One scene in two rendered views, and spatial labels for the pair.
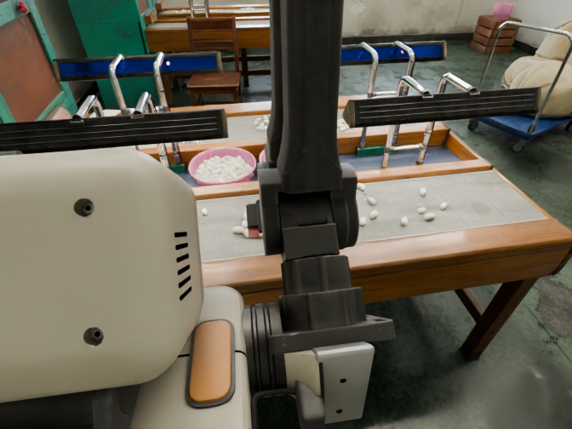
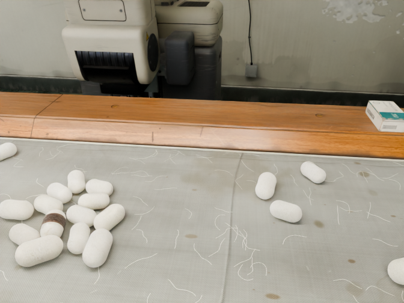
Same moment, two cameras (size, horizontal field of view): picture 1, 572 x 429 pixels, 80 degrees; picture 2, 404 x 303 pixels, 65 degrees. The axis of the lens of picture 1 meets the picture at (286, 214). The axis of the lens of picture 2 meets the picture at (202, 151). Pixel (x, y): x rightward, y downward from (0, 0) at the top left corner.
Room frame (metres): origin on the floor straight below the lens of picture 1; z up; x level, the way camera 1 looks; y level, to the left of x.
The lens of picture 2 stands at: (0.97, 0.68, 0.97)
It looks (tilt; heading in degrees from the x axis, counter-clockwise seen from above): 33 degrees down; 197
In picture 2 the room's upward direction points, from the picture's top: straight up
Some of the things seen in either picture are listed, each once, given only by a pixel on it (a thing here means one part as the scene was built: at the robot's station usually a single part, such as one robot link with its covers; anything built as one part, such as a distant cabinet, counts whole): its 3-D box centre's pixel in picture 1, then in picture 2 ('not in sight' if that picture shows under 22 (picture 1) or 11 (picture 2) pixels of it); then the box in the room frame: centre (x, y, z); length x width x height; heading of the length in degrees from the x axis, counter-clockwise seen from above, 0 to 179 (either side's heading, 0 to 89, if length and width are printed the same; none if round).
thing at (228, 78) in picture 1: (215, 78); not in sight; (3.09, 0.63, 0.45); 0.44 x 0.43 x 0.91; 93
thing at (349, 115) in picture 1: (444, 104); not in sight; (1.01, -0.48, 1.08); 0.62 x 0.08 x 0.07; 100
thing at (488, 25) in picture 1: (496, 27); not in sight; (5.75, -3.19, 0.32); 0.42 x 0.42 x 0.64; 8
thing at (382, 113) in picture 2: not in sight; (386, 115); (0.51, 0.81, 0.77); 0.06 x 0.04 x 0.02; 10
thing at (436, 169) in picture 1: (269, 195); not in sight; (1.03, 0.06, 0.71); 1.81 x 0.05 x 0.11; 100
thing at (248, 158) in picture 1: (224, 173); not in sight; (1.16, 0.25, 0.72); 0.27 x 0.27 x 0.10
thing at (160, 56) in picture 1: (151, 116); not in sight; (1.31, 0.55, 0.90); 0.20 x 0.19 x 0.45; 100
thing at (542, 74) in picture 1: (543, 88); not in sight; (2.97, -2.25, 0.40); 0.74 x 0.56 x 0.38; 99
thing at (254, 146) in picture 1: (260, 152); not in sight; (1.35, 0.12, 0.71); 1.81 x 0.05 x 0.11; 100
